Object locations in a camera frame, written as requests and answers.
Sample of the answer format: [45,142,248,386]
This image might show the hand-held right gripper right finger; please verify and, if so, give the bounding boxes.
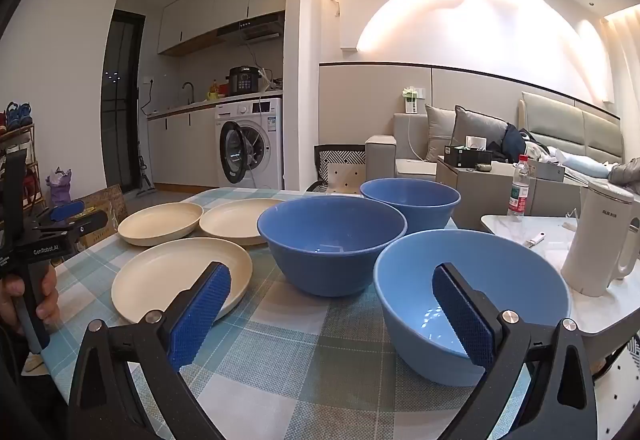
[431,262,598,440]

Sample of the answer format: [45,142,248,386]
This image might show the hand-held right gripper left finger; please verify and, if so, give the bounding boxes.
[67,261,233,440]

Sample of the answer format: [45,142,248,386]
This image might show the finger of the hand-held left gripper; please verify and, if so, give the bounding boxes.
[35,200,86,227]
[39,210,109,253]

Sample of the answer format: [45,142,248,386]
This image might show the light blue bowl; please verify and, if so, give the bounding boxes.
[373,229,572,388]

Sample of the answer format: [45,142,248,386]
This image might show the cream plate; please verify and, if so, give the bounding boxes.
[111,237,253,325]
[199,198,288,247]
[117,202,205,248]

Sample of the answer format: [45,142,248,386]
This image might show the large blue bowl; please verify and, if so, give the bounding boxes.
[256,196,408,298]

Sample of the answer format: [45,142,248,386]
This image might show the person's left hand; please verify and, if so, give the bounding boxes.
[0,262,62,336]

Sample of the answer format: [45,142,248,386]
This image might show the purple bag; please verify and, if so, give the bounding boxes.
[46,166,73,208]

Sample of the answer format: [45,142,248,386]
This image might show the cardboard box on floor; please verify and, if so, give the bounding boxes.
[75,184,126,233]

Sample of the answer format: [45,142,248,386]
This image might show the wooden shoe rack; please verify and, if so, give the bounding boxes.
[0,102,41,221]

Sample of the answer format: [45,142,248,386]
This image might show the floor mop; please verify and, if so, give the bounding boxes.
[135,140,156,198]

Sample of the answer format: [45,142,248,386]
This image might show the assorted shoes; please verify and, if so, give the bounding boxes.
[0,100,35,133]

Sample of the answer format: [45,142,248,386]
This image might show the white marble side table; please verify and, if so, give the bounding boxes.
[480,214,640,336]

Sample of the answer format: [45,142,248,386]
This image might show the dark blue bowl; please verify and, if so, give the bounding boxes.
[360,178,462,235]

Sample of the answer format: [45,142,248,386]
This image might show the black door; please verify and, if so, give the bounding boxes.
[100,10,146,193]

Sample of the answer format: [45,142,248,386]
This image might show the kitchen base cabinet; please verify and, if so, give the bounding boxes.
[146,91,283,193]

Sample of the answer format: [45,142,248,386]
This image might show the grey side cabinet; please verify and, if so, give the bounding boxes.
[435,157,583,231]

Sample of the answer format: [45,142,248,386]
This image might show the plastic water bottle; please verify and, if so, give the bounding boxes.
[507,154,531,219]

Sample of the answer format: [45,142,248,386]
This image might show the white electric kettle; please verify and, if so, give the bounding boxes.
[560,180,640,298]

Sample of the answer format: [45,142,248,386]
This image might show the black tray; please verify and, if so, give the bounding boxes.
[444,145,493,168]

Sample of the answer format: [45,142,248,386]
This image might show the white cardboard box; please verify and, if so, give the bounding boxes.
[530,160,566,181]

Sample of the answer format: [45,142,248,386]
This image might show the white washing machine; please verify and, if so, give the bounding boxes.
[215,98,284,191]

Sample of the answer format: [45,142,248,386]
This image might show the navy bag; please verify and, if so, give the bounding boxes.
[502,124,527,164]

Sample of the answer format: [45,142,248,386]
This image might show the grey sofa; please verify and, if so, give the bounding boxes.
[365,112,511,181]

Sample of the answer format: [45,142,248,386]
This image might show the dark grey cushion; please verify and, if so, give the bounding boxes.
[450,104,508,161]

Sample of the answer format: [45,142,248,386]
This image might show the bed with grey duvet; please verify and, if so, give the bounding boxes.
[525,140,640,201]

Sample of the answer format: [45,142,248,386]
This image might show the light grey cushion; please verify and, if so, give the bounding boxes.
[425,104,458,161]

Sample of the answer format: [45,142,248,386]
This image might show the patterned folding mat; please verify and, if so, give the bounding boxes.
[314,145,367,195]

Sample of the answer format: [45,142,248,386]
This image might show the light blue pillow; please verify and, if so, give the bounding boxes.
[565,152,613,178]

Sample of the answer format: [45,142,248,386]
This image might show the black pressure cooker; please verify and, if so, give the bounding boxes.
[228,66,259,95]

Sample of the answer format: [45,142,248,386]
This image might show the grey duvet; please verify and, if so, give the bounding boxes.
[607,159,640,195]

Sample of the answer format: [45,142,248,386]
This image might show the padded bed headboard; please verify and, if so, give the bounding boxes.
[517,91,626,165]

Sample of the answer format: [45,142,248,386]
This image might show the range hood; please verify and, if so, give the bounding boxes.
[216,17,281,42]

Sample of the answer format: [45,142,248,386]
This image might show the white curtain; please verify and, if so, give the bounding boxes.
[605,4,640,161]

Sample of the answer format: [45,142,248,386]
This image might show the wall socket with plant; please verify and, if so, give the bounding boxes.
[402,86,426,115]

